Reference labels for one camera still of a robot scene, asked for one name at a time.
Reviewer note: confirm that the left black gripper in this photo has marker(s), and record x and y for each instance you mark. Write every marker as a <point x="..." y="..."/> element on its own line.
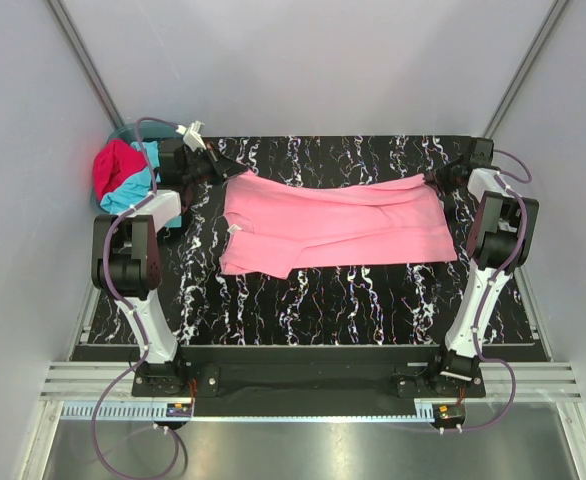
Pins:
<point x="221" y="166"/>

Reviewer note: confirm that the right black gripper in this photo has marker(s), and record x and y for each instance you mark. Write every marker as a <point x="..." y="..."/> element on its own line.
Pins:
<point x="437" y="176"/>

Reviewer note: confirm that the pink t shirt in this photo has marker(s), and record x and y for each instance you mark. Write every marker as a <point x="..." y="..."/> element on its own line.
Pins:
<point x="275" y="228"/>

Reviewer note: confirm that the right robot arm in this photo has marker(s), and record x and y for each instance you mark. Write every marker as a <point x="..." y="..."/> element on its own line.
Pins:
<point x="498" y="244"/>

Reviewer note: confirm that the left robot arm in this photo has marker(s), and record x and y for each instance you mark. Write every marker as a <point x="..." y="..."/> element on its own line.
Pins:
<point x="126" y="263"/>

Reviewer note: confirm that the teal plastic basket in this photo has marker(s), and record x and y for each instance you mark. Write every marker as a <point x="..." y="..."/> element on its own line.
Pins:
<point x="149" y="131"/>

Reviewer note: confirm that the cyan t shirt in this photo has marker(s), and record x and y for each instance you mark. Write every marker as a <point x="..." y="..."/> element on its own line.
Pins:
<point x="131" y="192"/>

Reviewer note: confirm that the red t shirt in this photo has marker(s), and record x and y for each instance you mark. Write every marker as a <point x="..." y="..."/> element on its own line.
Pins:
<point x="113" y="165"/>

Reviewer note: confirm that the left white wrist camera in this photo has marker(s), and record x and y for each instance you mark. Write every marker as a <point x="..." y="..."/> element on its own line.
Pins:
<point x="191" y="135"/>

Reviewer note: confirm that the right corner aluminium post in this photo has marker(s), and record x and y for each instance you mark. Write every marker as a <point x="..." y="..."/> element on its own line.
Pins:
<point x="543" y="35"/>

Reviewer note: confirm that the corner aluminium post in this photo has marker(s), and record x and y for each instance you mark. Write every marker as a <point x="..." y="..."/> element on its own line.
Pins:
<point x="79" y="50"/>
<point x="543" y="35"/>

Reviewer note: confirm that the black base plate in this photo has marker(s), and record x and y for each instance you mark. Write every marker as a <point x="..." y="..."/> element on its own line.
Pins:
<point x="265" y="404"/>

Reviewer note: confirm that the left corner aluminium post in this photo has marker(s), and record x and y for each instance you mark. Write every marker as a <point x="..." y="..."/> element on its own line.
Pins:
<point x="79" y="50"/>

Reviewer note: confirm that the aluminium frame rail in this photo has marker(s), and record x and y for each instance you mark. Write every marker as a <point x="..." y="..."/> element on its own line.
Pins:
<point x="536" y="381"/>

